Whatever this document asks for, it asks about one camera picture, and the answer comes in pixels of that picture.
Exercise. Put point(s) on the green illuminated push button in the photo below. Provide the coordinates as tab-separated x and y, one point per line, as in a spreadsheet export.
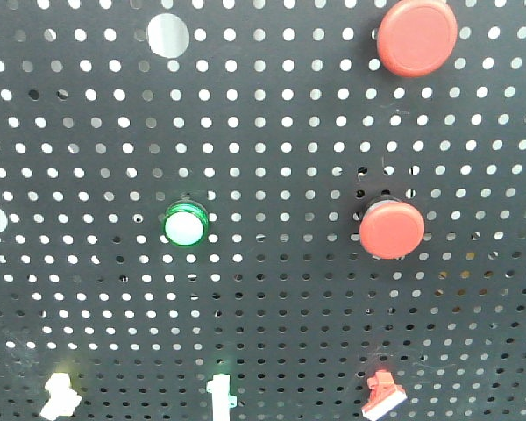
185	223

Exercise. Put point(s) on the black perforated pegboard panel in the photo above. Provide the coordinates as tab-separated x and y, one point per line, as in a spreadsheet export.
279	119

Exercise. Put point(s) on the lower red mushroom button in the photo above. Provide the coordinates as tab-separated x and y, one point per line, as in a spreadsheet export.
391	229

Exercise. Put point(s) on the red mushroom button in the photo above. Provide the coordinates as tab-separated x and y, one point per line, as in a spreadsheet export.
391	229
415	37

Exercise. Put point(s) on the upper red mushroom button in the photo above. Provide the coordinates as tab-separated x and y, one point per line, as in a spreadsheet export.
415	37

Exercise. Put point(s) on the green-white lit toggle switch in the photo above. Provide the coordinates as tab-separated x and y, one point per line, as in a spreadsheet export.
222	400

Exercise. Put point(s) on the red lit toggle switch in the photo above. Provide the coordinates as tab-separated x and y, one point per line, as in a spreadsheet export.
385	395

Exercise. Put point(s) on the yellow lit toggle switch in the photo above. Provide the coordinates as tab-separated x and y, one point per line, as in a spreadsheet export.
63	400

